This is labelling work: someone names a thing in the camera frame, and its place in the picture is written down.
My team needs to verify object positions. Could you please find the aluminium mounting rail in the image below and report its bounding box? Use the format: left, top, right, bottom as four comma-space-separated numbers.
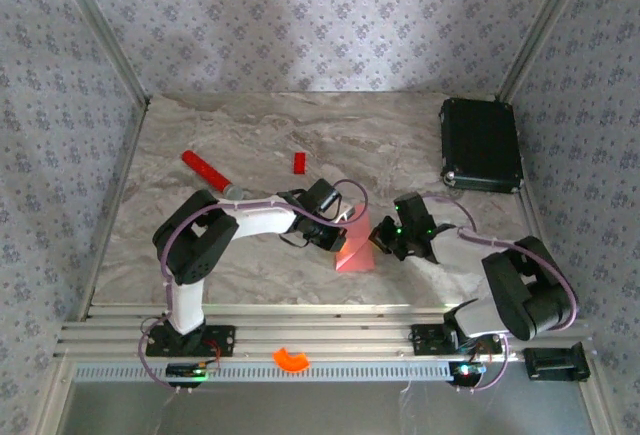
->
53, 304, 591, 361

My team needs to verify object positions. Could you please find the aluminium corner post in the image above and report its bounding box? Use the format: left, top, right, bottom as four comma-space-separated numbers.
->
497, 0, 594, 102
49, 0, 151, 109

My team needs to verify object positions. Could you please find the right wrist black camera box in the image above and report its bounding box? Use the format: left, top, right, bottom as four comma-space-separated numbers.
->
393, 193, 435, 241

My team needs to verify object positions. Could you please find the pink paper sheet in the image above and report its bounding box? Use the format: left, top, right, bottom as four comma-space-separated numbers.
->
333, 203, 376, 274

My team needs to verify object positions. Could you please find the black clamp bracket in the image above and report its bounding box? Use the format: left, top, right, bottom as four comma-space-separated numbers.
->
523, 342, 590, 382

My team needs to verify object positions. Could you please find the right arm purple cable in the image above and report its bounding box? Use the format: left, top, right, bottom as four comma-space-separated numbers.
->
422, 194, 580, 396

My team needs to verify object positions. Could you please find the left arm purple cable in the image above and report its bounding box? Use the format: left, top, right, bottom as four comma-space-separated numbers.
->
135, 178, 370, 396

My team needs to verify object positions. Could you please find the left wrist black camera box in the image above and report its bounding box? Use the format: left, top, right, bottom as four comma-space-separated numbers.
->
304, 178, 344, 216

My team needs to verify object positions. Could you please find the black hard case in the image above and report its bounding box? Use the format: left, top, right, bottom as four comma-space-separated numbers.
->
438, 97, 525, 195

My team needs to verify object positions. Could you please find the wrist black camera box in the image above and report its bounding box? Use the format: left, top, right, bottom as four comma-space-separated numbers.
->
393, 193, 435, 241
304, 178, 344, 216

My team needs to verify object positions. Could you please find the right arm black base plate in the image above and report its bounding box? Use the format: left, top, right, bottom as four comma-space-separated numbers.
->
410, 323, 504, 356

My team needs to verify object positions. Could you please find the red marker pen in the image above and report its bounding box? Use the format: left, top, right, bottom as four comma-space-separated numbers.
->
181, 149, 245, 201

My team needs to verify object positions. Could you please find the grey slotted cable duct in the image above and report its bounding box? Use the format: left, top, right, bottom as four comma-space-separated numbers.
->
73, 360, 454, 382

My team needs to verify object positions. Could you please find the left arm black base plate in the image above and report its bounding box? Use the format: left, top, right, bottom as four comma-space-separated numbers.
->
145, 323, 236, 358

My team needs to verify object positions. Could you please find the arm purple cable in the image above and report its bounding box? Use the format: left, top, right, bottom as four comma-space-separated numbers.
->
422, 194, 580, 396
135, 178, 370, 396

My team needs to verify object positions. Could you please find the orange curved plastic piece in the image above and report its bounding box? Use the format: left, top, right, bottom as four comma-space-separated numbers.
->
272, 347, 311, 373

